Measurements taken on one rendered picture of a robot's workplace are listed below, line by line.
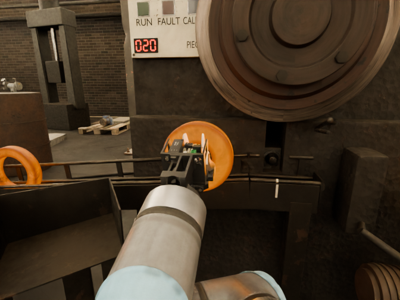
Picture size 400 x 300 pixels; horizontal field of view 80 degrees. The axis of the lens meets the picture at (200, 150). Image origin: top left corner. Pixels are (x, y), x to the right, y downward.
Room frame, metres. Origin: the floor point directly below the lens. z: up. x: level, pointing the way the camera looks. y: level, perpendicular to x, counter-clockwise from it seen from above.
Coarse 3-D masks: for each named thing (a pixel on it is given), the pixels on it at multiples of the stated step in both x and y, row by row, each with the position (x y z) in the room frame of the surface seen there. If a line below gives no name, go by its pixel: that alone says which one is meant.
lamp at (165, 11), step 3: (162, 3) 0.81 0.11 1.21; (165, 3) 0.81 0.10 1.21; (168, 3) 0.81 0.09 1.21; (171, 3) 0.81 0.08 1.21; (162, 6) 0.81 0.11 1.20; (165, 6) 0.81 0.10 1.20; (168, 6) 0.81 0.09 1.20; (171, 6) 0.81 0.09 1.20; (162, 9) 0.81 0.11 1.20; (165, 9) 0.81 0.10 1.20; (168, 9) 0.81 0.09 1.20; (171, 9) 0.81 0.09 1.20; (162, 12) 0.82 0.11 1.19; (165, 12) 0.81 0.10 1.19; (168, 12) 0.81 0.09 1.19; (171, 12) 0.81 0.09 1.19
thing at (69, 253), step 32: (32, 192) 0.56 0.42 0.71; (64, 192) 0.59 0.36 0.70; (96, 192) 0.62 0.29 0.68; (0, 224) 0.51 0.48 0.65; (32, 224) 0.55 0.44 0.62; (64, 224) 0.58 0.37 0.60; (96, 224) 0.58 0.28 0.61; (0, 256) 0.47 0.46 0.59; (32, 256) 0.47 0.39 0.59; (64, 256) 0.46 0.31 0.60; (96, 256) 0.46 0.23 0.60; (0, 288) 0.38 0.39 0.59; (32, 288) 0.38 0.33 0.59; (64, 288) 0.46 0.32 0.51
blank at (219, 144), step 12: (180, 132) 0.50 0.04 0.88; (192, 132) 0.50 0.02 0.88; (204, 132) 0.49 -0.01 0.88; (216, 132) 0.49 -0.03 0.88; (216, 144) 0.49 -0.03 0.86; (228, 144) 0.49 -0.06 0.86; (216, 156) 0.49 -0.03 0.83; (228, 156) 0.49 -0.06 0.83; (216, 168) 0.49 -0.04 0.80; (228, 168) 0.48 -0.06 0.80; (216, 180) 0.49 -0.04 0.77
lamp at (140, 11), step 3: (138, 3) 0.83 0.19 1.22; (141, 3) 0.83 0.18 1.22; (144, 3) 0.82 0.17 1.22; (147, 3) 0.82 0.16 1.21; (138, 6) 0.83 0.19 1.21; (141, 6) 0.83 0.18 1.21; (144, 6) 0.82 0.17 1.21; (147, 6) 0.82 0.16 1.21; (138, 9) 0.83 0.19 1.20; (141, 9) 0.83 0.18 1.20; (144, 9) 0.82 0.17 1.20; (147, 9) 0.82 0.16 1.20; (138, 12) 0.83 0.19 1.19; (141, 12) 0.83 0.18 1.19; (144, 12) 0.82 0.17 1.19; (147, 12) 0.82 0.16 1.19; (138, 15) 0.83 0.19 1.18
